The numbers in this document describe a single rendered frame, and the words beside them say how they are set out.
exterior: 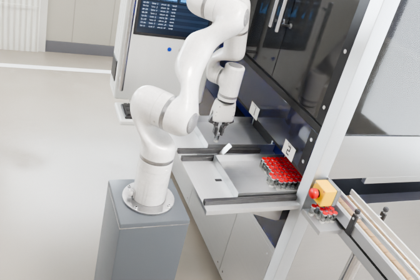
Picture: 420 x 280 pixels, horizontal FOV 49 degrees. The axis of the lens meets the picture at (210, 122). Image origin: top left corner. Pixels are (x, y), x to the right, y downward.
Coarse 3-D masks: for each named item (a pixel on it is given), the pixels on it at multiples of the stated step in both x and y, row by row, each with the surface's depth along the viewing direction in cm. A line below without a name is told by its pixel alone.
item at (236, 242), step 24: (192, 192) 285; (408, 192) 208; (216, 216) 252; (240, 216) 226; (408, 216) 208; (216, 240) 251; (240, 240) 226; (264, 240) 204; (312, 240) 193; (336, 240) 198; (408, 240) 219; (216, 264) 251; (240, 264) 225; (264, 264) 204; (312, 264) 202; (336, 264) 208
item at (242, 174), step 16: (224, 160) 196; (240, 160) 199; (256, 160) 203; (224, 176) 184; (240, 176) 189; (256, 176) 192; (240, 192) 173; (256, 192) 176; (272, 192) 179; (288, 192) 182
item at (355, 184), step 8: (208, 80) 279; (208, 88) 268; (216, 88) 271; (216, 96) 260; (240, 112) 248; (336, 184) 205; (344, 184) 206; (352, 184) 208; (360, 184) 209; (368, 184) 211; (376, 184) 213; (384, 184) 214; (392, 184) 216; (400, 184) 218; (408, 184) 219; (416, 184) 221; (344, 192) 200; (360, 192) 203; (368, 192) 204; (376, 192) 206; (384, 192) 208; (392, 192) 209
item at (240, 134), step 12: (204, 120) 224; (240, 120) 232; (204, 132) 215; (228, 132) 220; (240, 132) 223; (252, 132) 226; (204, 144) 203; (216, 144) 201; (240, 144) 206; (252, 144) 208; (264, 144) 211
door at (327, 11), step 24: (312, 0) 177; (336, 0) 164; (312, 24) 177; (336, 24) 164; (288, 48) 192; (312, 48) 177; (336, 48) 164; (288, 72) 192; (312, 72) 176; (312, 96) 176
